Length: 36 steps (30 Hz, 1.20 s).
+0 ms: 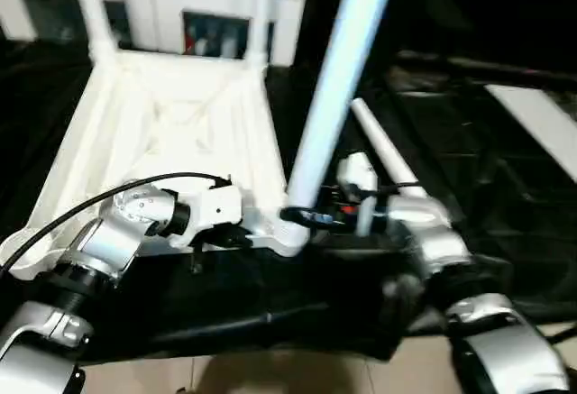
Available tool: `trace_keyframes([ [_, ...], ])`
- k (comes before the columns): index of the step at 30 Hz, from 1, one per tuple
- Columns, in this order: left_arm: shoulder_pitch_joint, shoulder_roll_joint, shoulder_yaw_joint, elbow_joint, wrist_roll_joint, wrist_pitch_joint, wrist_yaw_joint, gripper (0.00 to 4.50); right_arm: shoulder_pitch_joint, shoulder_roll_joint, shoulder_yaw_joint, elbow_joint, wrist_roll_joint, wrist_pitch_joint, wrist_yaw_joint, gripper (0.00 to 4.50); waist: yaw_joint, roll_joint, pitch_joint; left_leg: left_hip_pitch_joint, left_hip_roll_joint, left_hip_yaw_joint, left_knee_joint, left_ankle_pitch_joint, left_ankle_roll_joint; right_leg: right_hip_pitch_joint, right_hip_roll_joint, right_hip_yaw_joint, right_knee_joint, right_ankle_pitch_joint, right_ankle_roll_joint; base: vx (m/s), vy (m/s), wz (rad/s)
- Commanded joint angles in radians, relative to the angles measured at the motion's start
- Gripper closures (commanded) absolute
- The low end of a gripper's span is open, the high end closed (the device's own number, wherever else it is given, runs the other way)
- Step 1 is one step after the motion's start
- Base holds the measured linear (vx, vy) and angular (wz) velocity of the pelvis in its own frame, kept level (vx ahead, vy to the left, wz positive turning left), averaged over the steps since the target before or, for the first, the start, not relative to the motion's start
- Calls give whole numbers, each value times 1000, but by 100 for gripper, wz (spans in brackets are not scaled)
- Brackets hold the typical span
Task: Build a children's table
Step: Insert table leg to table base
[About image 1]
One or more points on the black mat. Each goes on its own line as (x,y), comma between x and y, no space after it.
(270,313)

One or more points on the black metal rail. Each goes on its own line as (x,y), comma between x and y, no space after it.
(487,68)

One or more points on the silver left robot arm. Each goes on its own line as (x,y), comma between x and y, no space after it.
(108,241)

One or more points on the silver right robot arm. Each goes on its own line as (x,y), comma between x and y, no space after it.
(442,250)

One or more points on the white plastic table leg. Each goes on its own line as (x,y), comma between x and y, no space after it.
(338,78)
(261,15)
(383,146)
(95,15)

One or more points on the white board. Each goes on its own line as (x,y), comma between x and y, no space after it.
(541,123)

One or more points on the white plastic table top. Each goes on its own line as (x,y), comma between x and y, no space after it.
(171,132)

